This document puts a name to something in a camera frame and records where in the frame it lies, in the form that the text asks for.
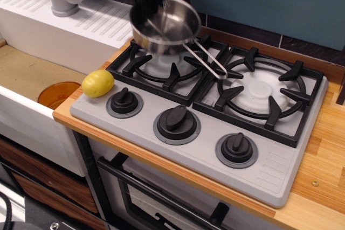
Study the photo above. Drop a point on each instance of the black left stove knob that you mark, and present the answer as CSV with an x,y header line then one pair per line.
x,y
124,104

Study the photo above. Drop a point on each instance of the wooden drawer fronts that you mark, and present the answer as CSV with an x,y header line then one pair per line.
x,y
51,185

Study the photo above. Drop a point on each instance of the black left burner grate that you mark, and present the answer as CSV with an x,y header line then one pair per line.
x,y
176,77

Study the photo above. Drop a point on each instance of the black right burner grate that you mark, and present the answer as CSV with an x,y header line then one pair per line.
x,y
270,97

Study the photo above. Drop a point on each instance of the black right stove knob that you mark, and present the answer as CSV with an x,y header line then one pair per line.
x,y
236,151

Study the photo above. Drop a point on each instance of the black middle stove knob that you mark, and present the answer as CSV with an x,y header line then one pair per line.
x,y
177,126

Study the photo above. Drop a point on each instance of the white toy sink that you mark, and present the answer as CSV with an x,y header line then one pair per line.
x,y
39,49

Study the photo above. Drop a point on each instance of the oven door with black handle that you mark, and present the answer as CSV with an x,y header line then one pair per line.
x,y
150,199

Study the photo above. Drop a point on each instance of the grey toy stove top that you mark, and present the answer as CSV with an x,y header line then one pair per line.
x,y
269,179

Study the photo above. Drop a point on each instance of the black burner grate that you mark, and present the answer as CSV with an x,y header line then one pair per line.
x,y
270,97
176,77

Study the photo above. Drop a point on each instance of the stainless steel saucepan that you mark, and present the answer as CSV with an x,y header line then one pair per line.
x,y
171,30

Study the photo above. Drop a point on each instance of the yellow plastic potato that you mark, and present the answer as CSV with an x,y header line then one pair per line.
x,y
97,83

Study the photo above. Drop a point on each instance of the black stove knob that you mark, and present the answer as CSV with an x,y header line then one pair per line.
x,y
124,104
177,126
236,151

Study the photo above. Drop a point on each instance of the orange plastic bowl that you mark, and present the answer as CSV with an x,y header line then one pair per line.
x,y
54,95

